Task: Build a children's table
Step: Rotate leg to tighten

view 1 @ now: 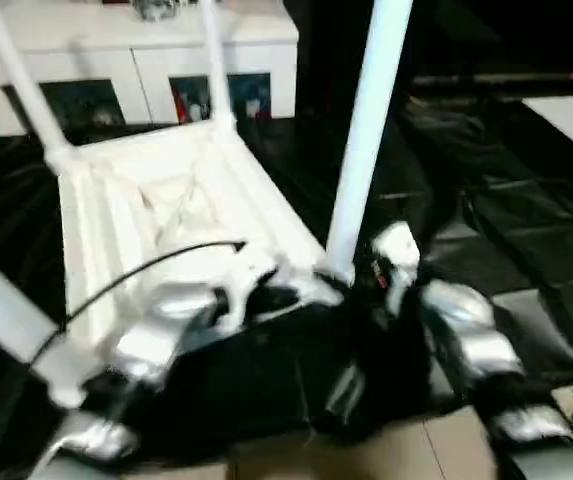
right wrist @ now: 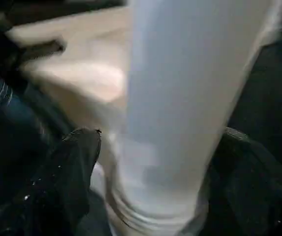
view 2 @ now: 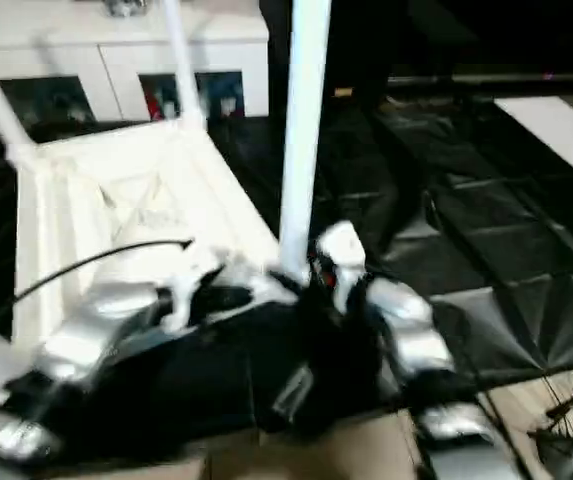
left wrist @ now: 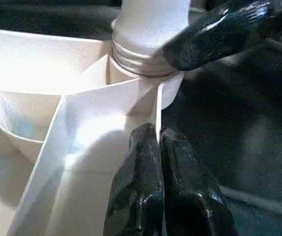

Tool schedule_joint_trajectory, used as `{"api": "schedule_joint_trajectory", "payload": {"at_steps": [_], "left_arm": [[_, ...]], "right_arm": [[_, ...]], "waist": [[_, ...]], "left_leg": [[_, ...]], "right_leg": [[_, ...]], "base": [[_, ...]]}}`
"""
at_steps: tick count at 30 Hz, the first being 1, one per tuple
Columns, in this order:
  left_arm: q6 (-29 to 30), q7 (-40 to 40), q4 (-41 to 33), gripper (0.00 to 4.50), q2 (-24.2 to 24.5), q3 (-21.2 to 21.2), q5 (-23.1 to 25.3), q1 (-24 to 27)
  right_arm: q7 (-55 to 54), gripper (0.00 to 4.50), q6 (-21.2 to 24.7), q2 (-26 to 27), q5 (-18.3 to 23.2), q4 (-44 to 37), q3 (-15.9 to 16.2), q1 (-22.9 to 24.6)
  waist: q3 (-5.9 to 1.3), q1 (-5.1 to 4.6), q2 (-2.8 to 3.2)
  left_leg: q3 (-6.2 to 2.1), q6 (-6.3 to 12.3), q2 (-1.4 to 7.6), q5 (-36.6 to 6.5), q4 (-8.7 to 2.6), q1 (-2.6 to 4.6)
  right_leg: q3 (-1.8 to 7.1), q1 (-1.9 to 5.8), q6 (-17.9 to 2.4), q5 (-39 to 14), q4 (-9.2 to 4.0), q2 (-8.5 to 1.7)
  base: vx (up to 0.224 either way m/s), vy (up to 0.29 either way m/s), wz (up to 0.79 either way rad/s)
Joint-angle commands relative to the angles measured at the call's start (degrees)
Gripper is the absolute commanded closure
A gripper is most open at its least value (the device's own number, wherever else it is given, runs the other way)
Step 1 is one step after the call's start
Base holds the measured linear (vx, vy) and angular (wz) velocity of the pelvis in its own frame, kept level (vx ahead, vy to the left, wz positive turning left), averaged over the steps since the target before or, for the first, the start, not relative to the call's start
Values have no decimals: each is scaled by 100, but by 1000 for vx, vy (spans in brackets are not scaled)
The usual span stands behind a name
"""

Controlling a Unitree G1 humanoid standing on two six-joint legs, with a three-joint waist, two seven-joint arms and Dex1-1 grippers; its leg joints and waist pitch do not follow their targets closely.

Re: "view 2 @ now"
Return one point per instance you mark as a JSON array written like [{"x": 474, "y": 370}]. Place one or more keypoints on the white plastic table top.
[{"x": 146, "y": 200}]

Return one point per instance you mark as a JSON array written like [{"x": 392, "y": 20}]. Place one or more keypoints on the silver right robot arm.
[{"x": 416, "y": 340}]

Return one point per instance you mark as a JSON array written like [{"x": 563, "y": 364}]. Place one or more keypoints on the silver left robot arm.
[{"x": 86, "y": 340}]

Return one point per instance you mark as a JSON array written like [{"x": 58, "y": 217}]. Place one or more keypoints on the black plastic mat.
[{"x": 466, "y": 240}]

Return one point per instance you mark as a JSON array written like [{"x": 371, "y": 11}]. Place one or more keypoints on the small yellow tag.
[{"x": 343, "y": 92}]

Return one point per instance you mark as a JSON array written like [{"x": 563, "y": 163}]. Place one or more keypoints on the white flat board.
[{"x": 556, "y": 135}]

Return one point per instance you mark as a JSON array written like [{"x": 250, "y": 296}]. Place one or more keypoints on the white cabinet with glass doors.
[{"x": 66, "y": 40}]

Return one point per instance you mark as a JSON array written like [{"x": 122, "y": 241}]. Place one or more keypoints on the black floor stand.
[{"x": 571, "y": 450}]

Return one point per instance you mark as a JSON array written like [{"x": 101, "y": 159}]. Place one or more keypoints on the small dark grey bundle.
[{"x": 126, "y": 6}]

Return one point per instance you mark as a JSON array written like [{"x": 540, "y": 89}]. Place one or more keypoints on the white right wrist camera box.
[{"x": 341, "y": 255}]

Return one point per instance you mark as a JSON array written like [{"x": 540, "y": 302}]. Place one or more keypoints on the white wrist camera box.
[
  {"x": 341, "y": 255},
  {"x": 191, "y": 280}
]

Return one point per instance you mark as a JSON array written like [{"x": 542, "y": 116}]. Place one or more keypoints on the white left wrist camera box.
[{"x": 191, "y": 280}]

